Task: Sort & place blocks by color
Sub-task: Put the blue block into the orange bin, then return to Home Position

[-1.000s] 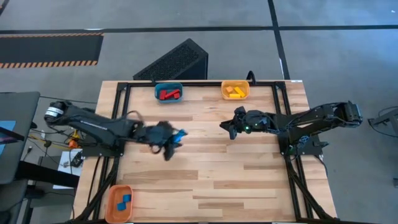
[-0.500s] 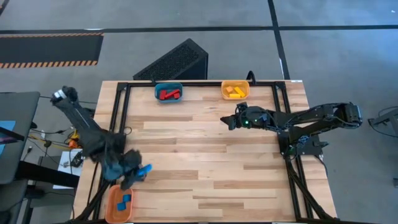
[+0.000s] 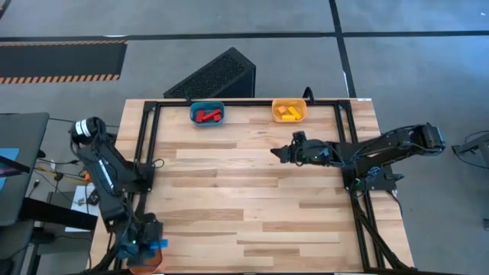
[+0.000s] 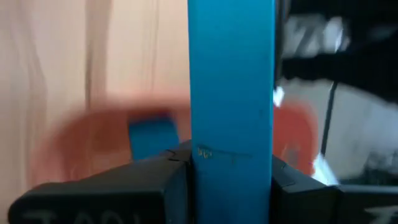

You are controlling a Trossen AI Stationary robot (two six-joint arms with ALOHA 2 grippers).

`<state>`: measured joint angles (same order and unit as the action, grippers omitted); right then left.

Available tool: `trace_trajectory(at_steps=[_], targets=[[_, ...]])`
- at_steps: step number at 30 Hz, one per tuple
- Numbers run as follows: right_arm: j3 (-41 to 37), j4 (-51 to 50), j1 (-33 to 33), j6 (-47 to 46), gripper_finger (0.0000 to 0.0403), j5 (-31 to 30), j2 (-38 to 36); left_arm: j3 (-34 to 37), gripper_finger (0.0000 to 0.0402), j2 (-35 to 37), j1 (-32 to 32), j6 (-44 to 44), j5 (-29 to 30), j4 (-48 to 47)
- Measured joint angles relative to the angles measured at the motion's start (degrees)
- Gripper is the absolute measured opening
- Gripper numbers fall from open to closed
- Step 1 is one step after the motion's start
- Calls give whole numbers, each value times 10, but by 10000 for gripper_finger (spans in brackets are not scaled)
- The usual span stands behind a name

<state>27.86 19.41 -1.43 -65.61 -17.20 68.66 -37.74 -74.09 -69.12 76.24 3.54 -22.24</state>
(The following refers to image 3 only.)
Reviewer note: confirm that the grey metal stand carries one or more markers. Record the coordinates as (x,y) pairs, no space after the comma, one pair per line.
(473,147)

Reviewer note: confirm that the black mesh computer tower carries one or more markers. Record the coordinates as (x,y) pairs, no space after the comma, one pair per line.
(214,76)

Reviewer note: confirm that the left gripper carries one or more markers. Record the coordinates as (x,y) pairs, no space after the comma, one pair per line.
(143,229)

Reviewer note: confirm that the orange plastic bin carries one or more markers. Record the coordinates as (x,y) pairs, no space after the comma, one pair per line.
(153,267)

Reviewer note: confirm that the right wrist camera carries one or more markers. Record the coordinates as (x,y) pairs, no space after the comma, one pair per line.
(299,136)

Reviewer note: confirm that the long blue block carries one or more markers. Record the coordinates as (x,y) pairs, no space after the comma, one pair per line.
(162,243)

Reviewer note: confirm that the long red block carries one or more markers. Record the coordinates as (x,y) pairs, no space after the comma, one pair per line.
(212,114)

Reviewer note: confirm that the black desk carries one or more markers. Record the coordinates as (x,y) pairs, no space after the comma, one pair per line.
(26,160)

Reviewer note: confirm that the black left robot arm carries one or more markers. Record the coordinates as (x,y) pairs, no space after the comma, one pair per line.
(103,168)

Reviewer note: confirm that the small orange-yellow block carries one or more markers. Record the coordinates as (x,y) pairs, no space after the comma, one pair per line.
(282,109)

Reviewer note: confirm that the long yellow block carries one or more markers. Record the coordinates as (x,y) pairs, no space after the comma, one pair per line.
(294,112)

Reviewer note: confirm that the yellow plastic bin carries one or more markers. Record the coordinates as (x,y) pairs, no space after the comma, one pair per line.
(276,116)

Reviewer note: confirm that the blue plastic bin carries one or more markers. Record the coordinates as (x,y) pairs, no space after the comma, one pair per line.
(198,106)

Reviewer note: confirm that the hazard-striped floor mat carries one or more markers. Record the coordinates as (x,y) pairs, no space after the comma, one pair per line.
(57,61)

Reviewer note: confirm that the black aluminium frame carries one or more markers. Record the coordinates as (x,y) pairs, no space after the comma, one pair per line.
(248,103)

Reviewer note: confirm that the yellow cylinder block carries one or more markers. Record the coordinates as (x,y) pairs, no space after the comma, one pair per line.
(288,117)

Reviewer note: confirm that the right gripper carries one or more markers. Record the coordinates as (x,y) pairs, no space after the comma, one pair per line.
(313,153)

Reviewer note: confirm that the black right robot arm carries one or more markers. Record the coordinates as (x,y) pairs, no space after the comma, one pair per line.
(382,147)

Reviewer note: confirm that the small red block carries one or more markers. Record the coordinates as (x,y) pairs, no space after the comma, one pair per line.
(199,117)

